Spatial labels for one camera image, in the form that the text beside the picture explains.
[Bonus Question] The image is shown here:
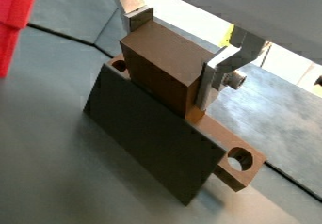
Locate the brown T-shaped block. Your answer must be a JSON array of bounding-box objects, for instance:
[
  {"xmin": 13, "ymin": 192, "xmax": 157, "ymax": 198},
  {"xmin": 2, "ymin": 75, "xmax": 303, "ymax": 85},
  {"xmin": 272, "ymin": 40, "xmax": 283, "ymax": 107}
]
[{"xmin": 109, "ymin": 20, "xmax": 266, "ymax": 191}]

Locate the red hexagonal peg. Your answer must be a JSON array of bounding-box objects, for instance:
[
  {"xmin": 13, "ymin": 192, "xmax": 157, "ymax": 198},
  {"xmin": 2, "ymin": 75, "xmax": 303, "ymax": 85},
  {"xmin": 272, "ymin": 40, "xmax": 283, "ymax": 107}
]
[{"xmin": 0, "ymin": 0, "xmax": 35, "ymax": 77}]

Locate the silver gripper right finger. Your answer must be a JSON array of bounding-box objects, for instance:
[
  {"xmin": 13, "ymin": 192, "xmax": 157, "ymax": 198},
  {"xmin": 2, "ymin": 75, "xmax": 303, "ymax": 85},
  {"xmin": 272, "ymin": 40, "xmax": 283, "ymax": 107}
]
[{"xmin": 195, "ymin": 26, "xmax": 267, "ymax": 110}]

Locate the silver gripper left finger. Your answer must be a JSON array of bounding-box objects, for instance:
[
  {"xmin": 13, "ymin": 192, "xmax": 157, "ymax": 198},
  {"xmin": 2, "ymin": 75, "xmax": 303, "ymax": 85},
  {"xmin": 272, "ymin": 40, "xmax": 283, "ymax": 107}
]
[{"xmin": 115, "ymin": 0, "xmax": 153, "ymax": 33}]

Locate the black angled fixture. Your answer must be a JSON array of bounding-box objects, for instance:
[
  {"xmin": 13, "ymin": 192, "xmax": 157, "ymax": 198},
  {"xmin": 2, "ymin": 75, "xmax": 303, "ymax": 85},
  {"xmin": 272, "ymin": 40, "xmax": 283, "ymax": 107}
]
[{"xmin": 84, "ymin": 64, "xmax": 226, "ymax": 204}]

